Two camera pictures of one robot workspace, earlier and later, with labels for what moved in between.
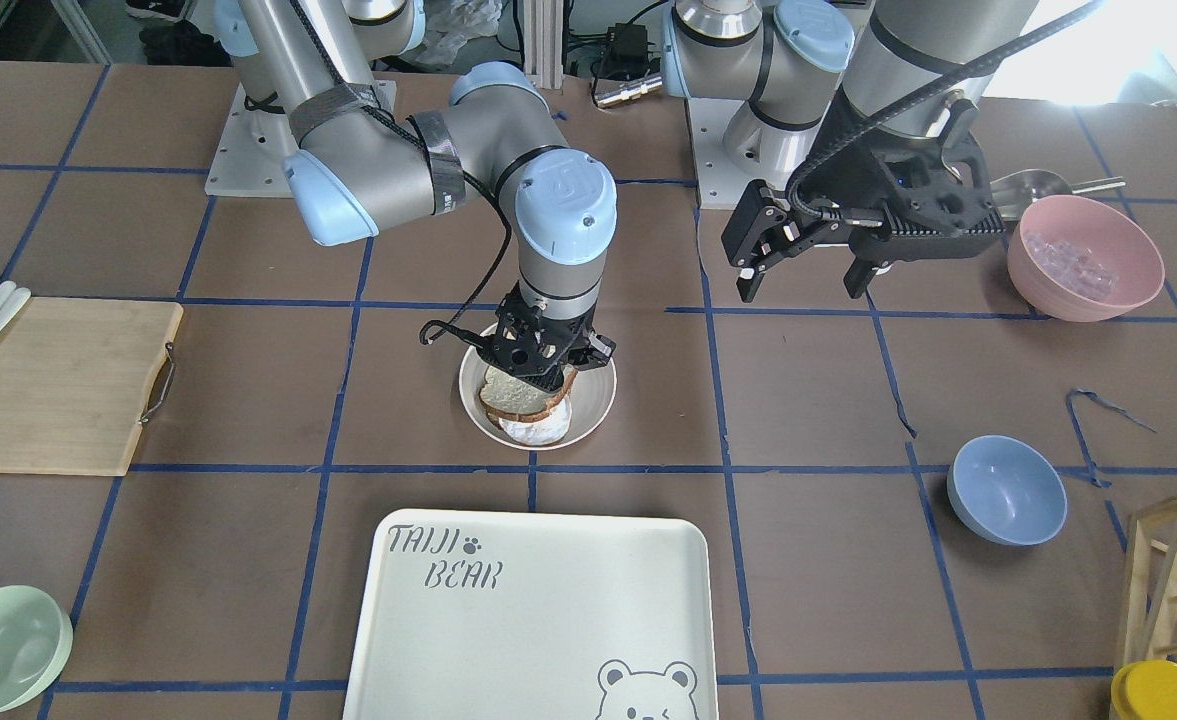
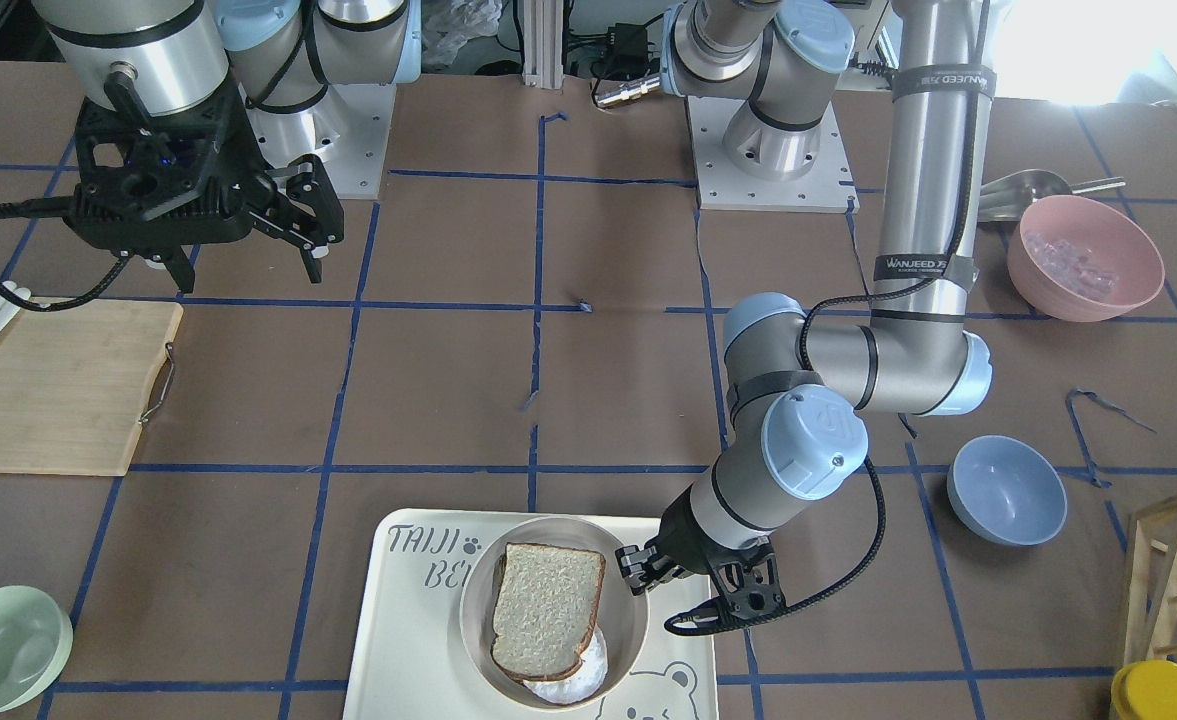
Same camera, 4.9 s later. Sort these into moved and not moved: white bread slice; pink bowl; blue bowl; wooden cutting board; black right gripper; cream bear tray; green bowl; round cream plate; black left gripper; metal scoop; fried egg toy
Moved: white bread slice; fried egg toy; black right gripper; round cream plate; black left gripper
Not moved: wooden cutting board; blue bowl; metal scoop; pink bowl; cream bear tray; green bowl
